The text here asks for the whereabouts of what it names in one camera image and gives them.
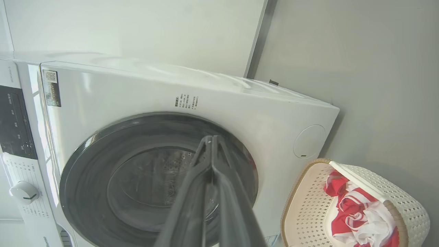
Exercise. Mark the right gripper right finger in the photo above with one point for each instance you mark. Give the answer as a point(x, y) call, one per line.
point(233, 212)

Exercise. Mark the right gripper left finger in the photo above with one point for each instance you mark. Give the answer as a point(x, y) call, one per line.
point(188, 212)

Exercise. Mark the white perforated laundry basket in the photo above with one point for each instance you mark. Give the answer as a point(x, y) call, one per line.
point(308, 206)

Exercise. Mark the red and white garment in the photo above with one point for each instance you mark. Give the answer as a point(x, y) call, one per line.
point(353, 212)

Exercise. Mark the round white filter cover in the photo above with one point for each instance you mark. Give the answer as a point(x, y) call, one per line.
point(309, 141)

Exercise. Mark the round black washer door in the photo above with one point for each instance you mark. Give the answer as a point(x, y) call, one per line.
point(89, 178)

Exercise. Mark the small printed text label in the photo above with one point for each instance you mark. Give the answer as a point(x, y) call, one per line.
point(186, 102)

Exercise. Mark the white front-load washing machine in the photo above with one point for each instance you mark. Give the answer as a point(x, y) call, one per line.
point(137, 92)

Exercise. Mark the white washer dial knob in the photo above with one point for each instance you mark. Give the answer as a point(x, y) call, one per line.
point(24, 192)

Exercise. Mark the dark QR code sticker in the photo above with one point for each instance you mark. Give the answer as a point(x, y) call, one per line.
point(52, 89)

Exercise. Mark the black washer control panel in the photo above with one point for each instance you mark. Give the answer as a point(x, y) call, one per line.
point(15, 123)

